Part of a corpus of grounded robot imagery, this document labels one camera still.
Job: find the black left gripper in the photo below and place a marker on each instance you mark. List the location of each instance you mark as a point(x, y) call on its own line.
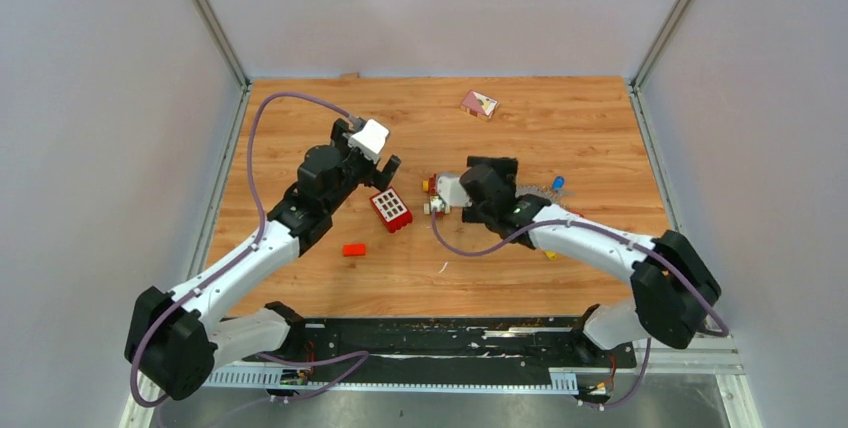
point(375, 177)

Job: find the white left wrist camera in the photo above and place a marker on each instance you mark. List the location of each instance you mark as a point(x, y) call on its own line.
point(369, 137)

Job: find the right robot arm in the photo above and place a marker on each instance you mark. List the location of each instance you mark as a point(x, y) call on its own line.
point(673, 293)

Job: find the aluminium frame post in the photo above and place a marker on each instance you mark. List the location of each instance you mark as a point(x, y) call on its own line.
point(222, 43)
point(665, 33)

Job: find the aluminium frame post right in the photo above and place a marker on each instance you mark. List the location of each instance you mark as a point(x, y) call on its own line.
point(665, 33)

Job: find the blue key tag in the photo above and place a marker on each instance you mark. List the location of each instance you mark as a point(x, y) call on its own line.
point(558, 183)

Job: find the aluminium frame post left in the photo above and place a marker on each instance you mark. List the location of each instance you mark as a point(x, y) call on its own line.
point(222, 43)

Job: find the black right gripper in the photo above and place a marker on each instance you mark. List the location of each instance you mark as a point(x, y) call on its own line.
point(506, 167)

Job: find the red window toy brick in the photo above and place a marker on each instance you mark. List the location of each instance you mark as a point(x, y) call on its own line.
point(391, 210)

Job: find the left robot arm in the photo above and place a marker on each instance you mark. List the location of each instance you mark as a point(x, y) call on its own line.
point(177, 338)

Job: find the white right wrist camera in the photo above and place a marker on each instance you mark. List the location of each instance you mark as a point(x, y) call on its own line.
point(450, 190)

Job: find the small red toy brick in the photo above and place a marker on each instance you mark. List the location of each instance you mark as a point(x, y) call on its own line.
point(354, 250)

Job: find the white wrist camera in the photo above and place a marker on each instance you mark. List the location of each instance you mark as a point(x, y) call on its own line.
point(369, 137)
point(450, 190)

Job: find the red patterned card box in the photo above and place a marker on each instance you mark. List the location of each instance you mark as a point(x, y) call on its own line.
point(479, 105)

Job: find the red toy brick car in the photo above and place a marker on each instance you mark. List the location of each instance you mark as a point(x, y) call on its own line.
point(435, 205)

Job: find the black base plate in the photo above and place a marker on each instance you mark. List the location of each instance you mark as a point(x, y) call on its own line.
point(488, 351)

